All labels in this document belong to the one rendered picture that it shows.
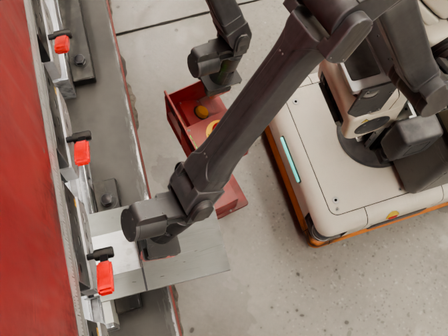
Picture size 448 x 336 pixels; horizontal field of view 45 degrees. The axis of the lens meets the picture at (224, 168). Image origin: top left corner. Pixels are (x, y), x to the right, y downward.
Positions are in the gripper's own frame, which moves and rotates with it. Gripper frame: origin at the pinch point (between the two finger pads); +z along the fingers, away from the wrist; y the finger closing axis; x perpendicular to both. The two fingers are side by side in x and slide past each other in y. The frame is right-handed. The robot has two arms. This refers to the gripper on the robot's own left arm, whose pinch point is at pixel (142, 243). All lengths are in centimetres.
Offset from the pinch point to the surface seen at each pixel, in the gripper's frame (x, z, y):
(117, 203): 1.5, 11.4, -13.0
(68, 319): -27.1, -34.6, 16.3
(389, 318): 118, 53, 28
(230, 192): 70, 64, -31
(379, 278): 119, 53, 13
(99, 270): -17.8, -22.1, 8.6
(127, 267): -2.9, 2.9, 3.5
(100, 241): -6.6, 4.8, -2.8
